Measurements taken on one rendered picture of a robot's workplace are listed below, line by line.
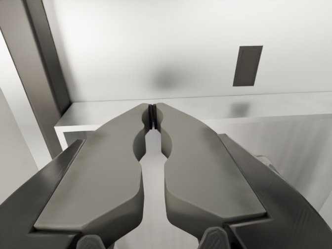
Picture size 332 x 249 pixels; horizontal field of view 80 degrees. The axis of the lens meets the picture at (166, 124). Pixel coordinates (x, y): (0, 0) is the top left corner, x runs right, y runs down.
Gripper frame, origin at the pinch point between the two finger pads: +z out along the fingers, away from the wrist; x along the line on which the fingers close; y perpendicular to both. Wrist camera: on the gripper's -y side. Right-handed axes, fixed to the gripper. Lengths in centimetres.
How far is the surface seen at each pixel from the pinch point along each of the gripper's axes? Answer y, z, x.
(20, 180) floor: 99, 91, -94
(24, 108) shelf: 1.6, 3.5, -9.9
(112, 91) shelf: 0.4, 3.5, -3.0
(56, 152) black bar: 4.4, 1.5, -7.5
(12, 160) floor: 81, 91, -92
